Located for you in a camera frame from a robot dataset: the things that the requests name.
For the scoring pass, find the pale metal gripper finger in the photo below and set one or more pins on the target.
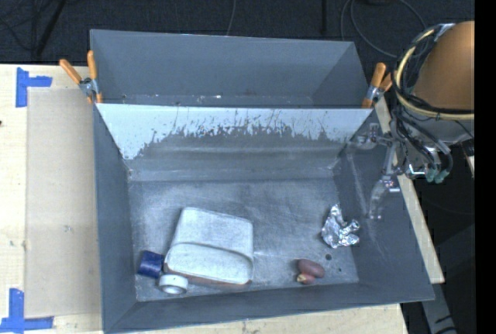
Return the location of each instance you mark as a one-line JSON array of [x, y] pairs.
[[371, 136], [387, 184]]

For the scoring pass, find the white tape roll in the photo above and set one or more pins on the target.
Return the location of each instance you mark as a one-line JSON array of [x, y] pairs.
[[167, 280]]

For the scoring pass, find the pale brown cardboard board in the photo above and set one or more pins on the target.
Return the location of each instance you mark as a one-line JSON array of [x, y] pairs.
[[62, 189]]

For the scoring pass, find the crumpled silver foil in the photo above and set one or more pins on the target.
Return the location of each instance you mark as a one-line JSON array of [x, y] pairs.
[[339, 229]]

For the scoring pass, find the grey metal bin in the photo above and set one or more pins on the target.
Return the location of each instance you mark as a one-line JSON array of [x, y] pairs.
[[232, 189]]

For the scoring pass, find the blue cylinder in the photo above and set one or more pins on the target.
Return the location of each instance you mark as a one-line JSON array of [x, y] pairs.
[[150, 263]]

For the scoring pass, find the white flat rounded box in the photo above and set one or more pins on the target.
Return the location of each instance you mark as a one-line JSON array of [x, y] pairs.
[[213, 239]]

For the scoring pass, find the red-brown toy food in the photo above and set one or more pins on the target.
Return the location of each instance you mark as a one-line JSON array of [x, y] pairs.
[[311, 267]]

